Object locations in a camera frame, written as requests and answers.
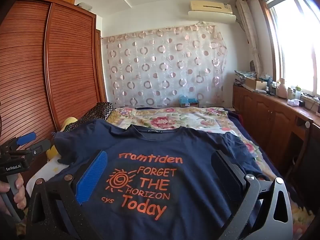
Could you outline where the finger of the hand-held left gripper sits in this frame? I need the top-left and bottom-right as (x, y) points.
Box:
(4, 132), (37, 153)
(27, 139), (52, 159)

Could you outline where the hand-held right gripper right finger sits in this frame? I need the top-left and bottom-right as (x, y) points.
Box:
(211, 150), (293, 240)

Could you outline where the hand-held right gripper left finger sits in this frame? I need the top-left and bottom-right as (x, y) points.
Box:
(26, 150), (108, 240)

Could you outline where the dark circle-patterned cloth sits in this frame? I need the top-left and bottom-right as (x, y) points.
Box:
(65, 102), (114, 133)

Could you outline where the navy printed t-shirt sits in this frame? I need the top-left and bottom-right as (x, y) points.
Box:
(51, 119), (275, 240)

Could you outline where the person's left hand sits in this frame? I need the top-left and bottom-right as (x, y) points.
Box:
(0, 174), (27, 215)

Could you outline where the yellow plush toy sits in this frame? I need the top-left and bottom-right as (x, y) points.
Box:
(46, 117), (80, 160)

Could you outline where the wooden low cabinet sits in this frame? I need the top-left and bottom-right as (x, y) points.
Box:
(232, 84), (320, 188)

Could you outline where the floral blanket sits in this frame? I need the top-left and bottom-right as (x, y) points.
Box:
(106, 106), (267, 165)

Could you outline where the wooden slatted wardrobe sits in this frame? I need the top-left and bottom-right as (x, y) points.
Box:
(0, 0), (108, 188)

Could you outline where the blue plastic bag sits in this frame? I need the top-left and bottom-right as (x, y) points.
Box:
(179, 95), (198, 105)

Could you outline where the open cardboard box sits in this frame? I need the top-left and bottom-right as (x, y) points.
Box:
(244, 77), (268, 92)

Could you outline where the dark wooden chair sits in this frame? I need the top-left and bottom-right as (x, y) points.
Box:
(285, 120), (320, 180)

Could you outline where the stack of folded fabrics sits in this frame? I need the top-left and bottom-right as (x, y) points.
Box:
(234, 70), (257, 80)

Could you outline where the pink thermos jug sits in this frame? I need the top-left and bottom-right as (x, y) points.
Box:
(276, 78), (288, 98)

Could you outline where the sheer circle-patterned curtain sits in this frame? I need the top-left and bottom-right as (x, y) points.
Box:
(101, 24), (228, 108)

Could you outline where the cream window curtain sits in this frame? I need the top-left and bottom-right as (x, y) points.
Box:
(235, 0), (263, 74)

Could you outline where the wooden framed window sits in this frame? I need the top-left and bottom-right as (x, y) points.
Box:
(257, 0), (320, 100)

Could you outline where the power strip with cables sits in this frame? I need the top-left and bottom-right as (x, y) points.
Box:
(301, 94), (320, 112)

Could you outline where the cream wall air conditioner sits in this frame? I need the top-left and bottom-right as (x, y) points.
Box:
(187, 0), (237, 23)

